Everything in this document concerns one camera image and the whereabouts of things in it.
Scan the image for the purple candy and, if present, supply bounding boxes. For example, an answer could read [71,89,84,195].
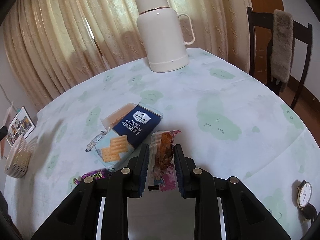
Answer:
[68,168,113,189]

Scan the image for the small silver blue sachet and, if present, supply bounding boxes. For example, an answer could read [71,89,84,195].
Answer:
[85,131,107,152]

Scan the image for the pink cake snack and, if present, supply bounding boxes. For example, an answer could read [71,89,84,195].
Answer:
[148,130,181,192]

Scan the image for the orange wafer packet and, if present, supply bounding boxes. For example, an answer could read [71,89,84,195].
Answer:
[101,103,136,132]

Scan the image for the navy soda cracker pack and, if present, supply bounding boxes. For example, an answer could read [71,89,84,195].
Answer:
[93,104,163,170]

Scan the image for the wristwatch with white dial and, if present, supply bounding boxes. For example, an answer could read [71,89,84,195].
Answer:
[297,180,317,224]

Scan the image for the green patterned tablecloth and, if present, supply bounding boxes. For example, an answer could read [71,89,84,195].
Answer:
[4,48,319,239]

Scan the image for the pink plastic basket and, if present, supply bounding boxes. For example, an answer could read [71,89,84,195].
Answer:
[4,135,31,178]

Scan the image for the photo calendar card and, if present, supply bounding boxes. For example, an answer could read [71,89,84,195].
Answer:
[6,106,35,147]

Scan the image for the grey fuzzy chair cover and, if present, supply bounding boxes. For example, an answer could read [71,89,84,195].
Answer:
[271,9,295,92]

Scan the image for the beige curtain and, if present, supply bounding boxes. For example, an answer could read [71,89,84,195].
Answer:
[3,0,251,109]

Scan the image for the cream thermos jug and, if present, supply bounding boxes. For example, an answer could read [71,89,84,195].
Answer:
[136,0,195,73]

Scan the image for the wooden door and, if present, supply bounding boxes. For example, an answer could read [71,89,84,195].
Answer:
[247,0,284,83]

